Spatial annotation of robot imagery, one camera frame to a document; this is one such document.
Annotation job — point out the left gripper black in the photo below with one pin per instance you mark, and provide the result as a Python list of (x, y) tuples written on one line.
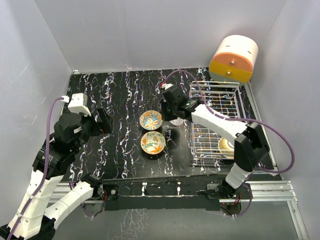
[(105, 125)]

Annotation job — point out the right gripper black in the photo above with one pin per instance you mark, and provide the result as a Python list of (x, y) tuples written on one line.
[(166, 117)]

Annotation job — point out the red rimmed grey bowl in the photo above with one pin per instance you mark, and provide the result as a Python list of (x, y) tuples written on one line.
[(177, 122)]

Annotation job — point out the yellow dotted bowl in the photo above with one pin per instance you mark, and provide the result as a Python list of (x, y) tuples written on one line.
[(226, 148)]

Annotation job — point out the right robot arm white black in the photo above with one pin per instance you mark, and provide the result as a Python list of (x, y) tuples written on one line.
[(249, 142)]

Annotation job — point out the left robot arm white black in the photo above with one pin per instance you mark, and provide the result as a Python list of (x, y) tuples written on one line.
[(35, 219)]

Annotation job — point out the orange blue floral bowl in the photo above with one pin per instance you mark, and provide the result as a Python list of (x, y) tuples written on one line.
[(151, 120)]

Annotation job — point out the orange green leaf bowl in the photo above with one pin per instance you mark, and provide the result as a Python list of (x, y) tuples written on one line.
[(153, 142)]

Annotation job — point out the pink yellow drawer cabinet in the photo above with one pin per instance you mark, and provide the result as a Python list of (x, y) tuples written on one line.
[(234, 60)]

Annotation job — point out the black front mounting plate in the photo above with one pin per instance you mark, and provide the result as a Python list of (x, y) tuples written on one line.
[(160, 197)]

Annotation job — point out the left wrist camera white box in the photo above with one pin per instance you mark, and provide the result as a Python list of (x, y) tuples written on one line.
[(78, 104)]

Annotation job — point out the white wire dish rack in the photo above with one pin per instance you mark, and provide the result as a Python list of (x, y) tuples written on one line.
[(211, 122)]

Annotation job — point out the aluminium frame rail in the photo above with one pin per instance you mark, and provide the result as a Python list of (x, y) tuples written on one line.
[(269, 187)]

